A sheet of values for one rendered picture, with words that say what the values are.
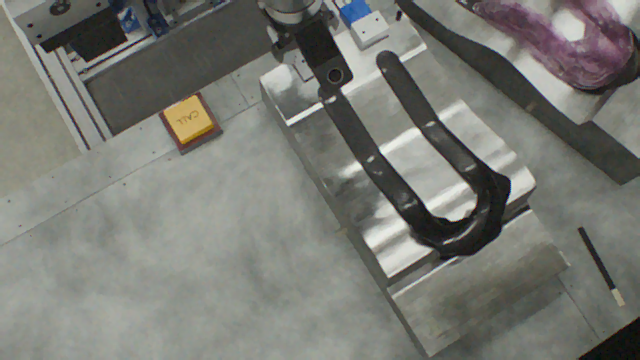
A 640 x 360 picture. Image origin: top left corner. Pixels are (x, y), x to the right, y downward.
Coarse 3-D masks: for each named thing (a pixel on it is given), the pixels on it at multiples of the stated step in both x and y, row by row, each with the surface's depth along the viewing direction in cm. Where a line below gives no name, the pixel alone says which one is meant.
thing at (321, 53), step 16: (320, 16) 85; (304, 32) 85; (320, 32) 86; (304, 48) 86; (320, 48) 87; (336, 48) 87; (320, 64) 87; (336, 64) 88; (320, 80) 88; (336, 80) 88; (352, 80) 89
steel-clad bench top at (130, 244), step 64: (384, 0) 121; (256, 64) 117; (448, 64) 117; (128, 128) 114; (256, 128) 114; (512, 128) 115; (64, 192) 111; (128, 192) 111; (192, 192) 111; (256, 192) 111; (576, 192) 112; (0, 256) 108; (64, 256) 108; (128, 256) 108; (192, 256) 108; (256, 256) 108; (320, 256) 108; (576, 256) 109; (0, 320) 105; (64, 320) 105; (128, 320) 105; (192, 320) 106; (256, 320) 106; (320, 320) 106; (384, 320) 106; (512, 320) 106; (576, 320) 106
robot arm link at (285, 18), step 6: (318, 0) 79; (264, 6) 79; (312, 6) 78; (318, 6) 80; (270, 12) 80; (276, 12) 78; (300, 12) 78; (306, 12) 79; (312, 12) 80; (276, 18) 81; (282, 18) 80; (288, 18) 79; (294, 18) 79; (300, 18) 80; (306, 18) 81
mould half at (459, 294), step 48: (384, 48) 108; (288, 96) 106; (384, 96) 107; (432, 96) 107; (336, 144) 105; (384, 144) 105; (480, 144) 102; (336, 192) 102; (432, 192) 98; (528, 192) 99; (384, 240) 96; (528, 240) 104; (384, 288) 103; (432, 288) 101; (480, 288) 102; (528, 288) 102; (432, 336) 100
